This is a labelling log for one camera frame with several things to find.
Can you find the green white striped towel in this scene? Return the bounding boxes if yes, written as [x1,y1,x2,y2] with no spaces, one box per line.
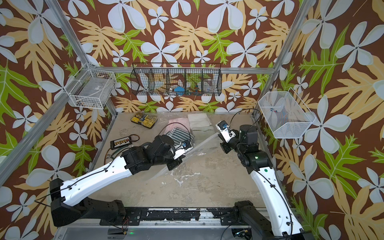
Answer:
[166,128,195,146]

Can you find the clear plastic vacuum bag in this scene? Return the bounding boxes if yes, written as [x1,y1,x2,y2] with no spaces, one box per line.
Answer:
[159,112,222,166]

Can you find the pink towel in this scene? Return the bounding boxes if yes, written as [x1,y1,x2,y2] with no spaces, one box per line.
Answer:
[165,118,191,132]

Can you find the pale green towel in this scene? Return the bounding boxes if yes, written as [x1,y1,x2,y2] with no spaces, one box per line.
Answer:
[192,126,216,141]

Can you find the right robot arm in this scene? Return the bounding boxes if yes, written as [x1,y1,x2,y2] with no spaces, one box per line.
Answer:
[216,121,314,240]

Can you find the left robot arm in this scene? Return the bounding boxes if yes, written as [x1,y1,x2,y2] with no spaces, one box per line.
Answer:
[50,135,193,227]

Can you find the yellow black screwdriver bit case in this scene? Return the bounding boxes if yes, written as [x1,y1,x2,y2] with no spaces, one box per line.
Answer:
[131,112,158,129]

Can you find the black parallel charging board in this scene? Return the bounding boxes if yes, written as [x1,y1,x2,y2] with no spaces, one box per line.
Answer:
[110,134,140,150]

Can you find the white mesh basket right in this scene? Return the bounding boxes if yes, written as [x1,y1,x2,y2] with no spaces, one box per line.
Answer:
[258,88,317,139]

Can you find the green handled pliers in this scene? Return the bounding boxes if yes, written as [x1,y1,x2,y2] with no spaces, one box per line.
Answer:
[104,148,125,165]

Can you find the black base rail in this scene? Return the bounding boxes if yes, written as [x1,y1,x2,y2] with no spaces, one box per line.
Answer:
[100,207,245,227]

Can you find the black wire basket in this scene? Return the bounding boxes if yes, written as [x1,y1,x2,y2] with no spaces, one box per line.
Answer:
[130,63,223,97]

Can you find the white wire basket left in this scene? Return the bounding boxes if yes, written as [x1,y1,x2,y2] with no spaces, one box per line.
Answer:
[67,66,117,110]

